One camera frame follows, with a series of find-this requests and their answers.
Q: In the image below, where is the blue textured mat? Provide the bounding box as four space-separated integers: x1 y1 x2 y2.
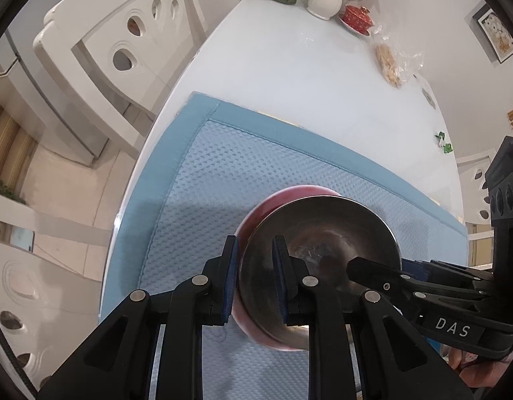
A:
99 91 467 400

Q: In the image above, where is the steel bowl with pink outside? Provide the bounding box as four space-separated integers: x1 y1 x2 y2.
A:
231 184 403 353

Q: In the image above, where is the beige striped curtain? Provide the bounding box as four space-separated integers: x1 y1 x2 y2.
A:
0 94 38 194

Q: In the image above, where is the white cabinet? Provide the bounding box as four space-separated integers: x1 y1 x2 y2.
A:
0 29 105 167

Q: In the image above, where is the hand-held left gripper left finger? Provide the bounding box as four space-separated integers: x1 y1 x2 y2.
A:
37 234 241 400

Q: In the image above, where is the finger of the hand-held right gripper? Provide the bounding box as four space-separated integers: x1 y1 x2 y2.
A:
401 259 496 291
347 256 513 361

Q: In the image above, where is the person's right hand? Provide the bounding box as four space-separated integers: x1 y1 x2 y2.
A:
448 347 513 390

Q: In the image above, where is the red saucer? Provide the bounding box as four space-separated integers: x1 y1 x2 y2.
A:
338 14 371 37

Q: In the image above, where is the red lidded cup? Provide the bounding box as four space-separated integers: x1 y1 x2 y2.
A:
344 4 373 33

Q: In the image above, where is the clear plastic snack bag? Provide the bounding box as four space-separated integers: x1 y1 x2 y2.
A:
371 25 426 89

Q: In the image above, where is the black framed picture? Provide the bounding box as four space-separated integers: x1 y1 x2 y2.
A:
472 3 513 64

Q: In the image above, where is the green potted plant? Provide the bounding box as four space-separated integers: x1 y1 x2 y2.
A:
0 179 30 206

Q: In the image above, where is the white chair with teardrop holes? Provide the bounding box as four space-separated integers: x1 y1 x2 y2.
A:
0 206 119 388
455 155 494 226
33 0 211 161

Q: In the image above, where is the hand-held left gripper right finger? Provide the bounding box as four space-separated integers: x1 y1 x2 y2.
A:
272 234 476 400

